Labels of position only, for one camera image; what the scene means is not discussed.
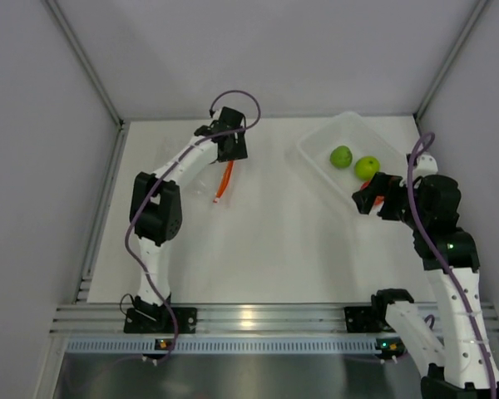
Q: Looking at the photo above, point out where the aluminium mounting rail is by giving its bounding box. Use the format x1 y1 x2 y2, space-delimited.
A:
49 302 499 334

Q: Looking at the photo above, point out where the clear zip top bag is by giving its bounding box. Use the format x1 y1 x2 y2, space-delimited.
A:
190 160 236 204

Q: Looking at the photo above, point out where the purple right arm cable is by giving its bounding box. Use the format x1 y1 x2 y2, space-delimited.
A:
405 131 499 399

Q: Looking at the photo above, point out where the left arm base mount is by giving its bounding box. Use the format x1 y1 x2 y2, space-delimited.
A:
123 307 198 334

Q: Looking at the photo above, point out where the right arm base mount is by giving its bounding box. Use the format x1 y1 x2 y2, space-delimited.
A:
343 306 395 333

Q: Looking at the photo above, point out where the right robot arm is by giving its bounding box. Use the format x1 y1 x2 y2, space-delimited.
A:
352 173 499 398

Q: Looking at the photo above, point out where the white perforated plastic basket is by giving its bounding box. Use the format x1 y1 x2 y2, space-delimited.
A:
296 111 406 209

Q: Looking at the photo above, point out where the green fake lime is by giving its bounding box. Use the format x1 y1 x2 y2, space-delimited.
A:
329 145 353 169

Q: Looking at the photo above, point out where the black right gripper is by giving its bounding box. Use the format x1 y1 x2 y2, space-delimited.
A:
353 171 429 230

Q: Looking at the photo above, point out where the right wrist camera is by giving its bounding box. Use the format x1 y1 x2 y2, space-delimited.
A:
408 153 438 180

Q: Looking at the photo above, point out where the white slotted cable duct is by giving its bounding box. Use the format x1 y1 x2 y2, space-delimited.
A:
66 336 403 357

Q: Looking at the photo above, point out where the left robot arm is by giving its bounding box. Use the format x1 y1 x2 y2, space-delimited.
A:
124 107 248 334

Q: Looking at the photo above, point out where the green fake apple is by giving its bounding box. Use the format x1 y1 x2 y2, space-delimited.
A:
353 156 380 181

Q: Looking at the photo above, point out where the red fake tomato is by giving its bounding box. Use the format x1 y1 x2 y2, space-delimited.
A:
361 180 385 207

